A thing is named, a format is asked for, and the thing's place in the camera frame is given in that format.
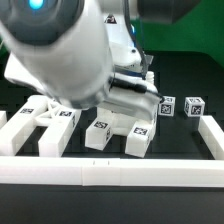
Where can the white right rail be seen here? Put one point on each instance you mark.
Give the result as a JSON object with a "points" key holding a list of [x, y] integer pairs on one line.
{"points": [[213, 136]]}

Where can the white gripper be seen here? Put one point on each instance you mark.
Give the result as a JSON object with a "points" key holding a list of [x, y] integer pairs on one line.
{"points": [[132, 93]]}

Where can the white left block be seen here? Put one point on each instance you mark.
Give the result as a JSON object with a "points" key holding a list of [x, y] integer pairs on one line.
{"points": [[3, 118]]}

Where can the white chair seat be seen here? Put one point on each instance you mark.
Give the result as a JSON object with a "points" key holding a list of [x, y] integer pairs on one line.
{"points": [[122, 124]]}

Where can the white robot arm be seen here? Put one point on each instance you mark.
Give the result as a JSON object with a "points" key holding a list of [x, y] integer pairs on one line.
{"points": [[69, 55]]}

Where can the white rail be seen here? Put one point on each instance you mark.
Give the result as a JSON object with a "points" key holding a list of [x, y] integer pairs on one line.
{"points": [[213, 136], [111, 172]]}

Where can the white chair back frame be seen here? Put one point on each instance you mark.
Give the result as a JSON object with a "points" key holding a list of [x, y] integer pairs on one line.
{"points": [[58, 121]]}

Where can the white tagged cube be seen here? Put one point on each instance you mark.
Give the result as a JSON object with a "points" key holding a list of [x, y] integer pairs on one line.
{"points": [[167, 107], [194, 106]]}

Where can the white front rail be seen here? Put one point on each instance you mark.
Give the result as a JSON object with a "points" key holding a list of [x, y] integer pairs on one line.
{"points": [[111, 172]]}

